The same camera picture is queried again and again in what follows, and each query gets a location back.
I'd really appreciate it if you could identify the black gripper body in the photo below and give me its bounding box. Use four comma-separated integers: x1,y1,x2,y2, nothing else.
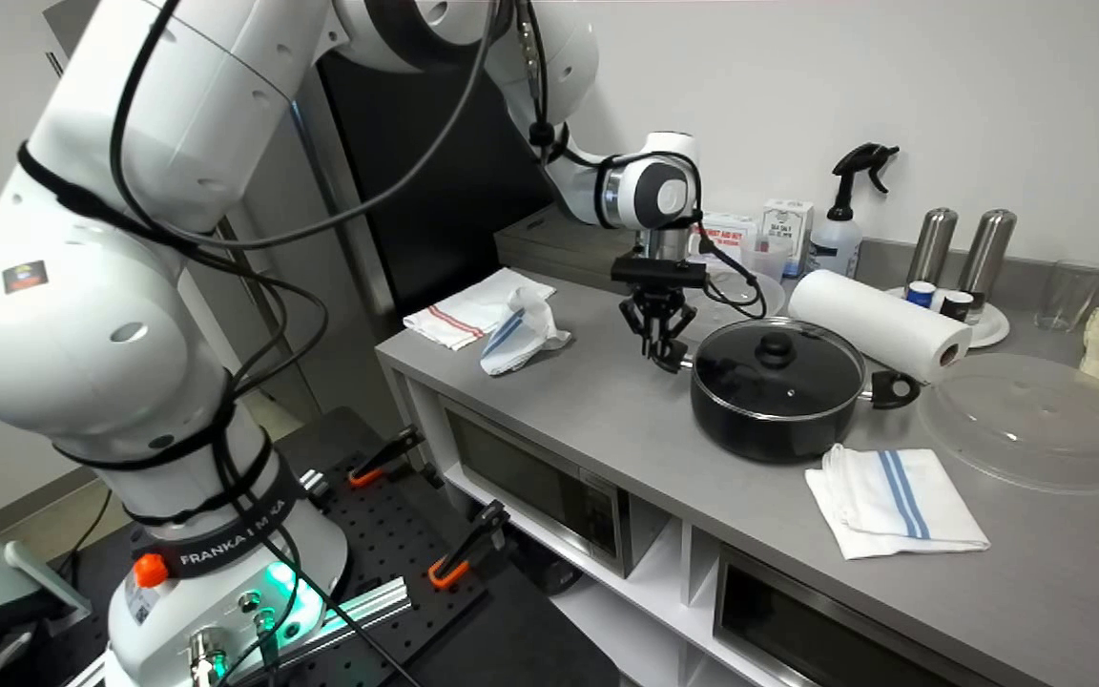
622,279,699,338

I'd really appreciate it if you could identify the glass pot lid black knob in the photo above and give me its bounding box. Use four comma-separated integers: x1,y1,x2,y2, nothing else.
692,316,867,422

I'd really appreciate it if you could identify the black cooking pot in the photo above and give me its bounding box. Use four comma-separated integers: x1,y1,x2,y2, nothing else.
685,316,924,465

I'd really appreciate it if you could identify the orange knob on robot base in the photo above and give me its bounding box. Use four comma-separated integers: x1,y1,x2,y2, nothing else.
129,548,176,590

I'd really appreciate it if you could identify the clear plastic bowl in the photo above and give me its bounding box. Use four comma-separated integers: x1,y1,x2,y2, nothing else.
699,262,791,327

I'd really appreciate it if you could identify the dark grey tray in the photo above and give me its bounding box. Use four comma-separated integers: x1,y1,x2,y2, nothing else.
493,201,637,290

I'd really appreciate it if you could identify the small white carton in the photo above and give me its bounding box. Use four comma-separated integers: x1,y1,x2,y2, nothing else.
751,194,815,281

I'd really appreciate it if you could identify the grey counter cabinet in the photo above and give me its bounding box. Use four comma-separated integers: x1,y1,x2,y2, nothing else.
375,236,1099,687

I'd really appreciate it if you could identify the spray bottle black trigger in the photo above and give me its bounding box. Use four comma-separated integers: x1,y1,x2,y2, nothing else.
806,141,903,279

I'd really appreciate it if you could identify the white towel red stripe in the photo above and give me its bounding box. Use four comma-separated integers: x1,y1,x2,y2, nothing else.
400,265,561,356

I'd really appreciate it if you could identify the white paper towel roll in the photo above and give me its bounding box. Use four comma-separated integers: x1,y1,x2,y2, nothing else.
786,265,978,384

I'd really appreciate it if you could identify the black tall panel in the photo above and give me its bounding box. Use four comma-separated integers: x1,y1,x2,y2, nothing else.
316,47,567,319

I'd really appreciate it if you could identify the folded white towel blue stripe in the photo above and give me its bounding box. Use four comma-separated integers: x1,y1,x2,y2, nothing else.
801,444,996,564

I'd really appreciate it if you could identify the small jar black lid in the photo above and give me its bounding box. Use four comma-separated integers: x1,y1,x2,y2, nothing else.
934,285,979,325

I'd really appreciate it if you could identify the white plate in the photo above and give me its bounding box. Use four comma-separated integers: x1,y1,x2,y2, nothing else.
885,279,1016,349

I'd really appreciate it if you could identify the black perforated robot table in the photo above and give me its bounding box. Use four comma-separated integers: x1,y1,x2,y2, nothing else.
64,405,628,687

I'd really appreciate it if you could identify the clear plastic dome cover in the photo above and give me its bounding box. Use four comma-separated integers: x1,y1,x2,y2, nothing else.
917,349,1099,496

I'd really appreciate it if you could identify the clear drinking glass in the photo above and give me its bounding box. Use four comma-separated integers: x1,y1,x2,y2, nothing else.
1036,271,1099,334

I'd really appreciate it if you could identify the black clamp orange handle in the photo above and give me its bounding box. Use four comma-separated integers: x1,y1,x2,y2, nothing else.
344,427,427,492
423,496,511,594

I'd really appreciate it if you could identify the grey metal door with handles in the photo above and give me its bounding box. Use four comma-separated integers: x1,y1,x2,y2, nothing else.
221,73,388,384

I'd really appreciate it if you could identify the aluminium rail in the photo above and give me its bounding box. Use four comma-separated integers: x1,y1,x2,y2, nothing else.
296,573,416,642

